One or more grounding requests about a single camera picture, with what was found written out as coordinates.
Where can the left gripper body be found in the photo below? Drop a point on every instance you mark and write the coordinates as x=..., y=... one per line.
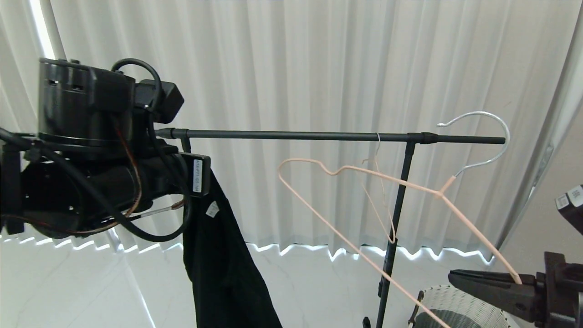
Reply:
x=68, y=196

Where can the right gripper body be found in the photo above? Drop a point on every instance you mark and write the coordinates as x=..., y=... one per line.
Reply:
x=562, y=291

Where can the pink clothes hanger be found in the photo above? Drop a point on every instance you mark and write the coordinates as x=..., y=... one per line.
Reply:
x=392, y=234
x=440, y=195

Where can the black short-sleeved shirt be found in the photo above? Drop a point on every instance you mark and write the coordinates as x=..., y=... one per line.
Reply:
x=218, y=273

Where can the white laundry basket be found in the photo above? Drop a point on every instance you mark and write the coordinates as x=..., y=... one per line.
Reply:
x=455, y=296

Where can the black clothes rack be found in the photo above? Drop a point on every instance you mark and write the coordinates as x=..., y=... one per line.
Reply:
x=296, y=135

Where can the white curtain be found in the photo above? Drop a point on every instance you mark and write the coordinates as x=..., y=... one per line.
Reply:
x=296, y=68

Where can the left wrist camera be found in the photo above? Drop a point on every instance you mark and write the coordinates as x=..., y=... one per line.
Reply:
x=164, y=100

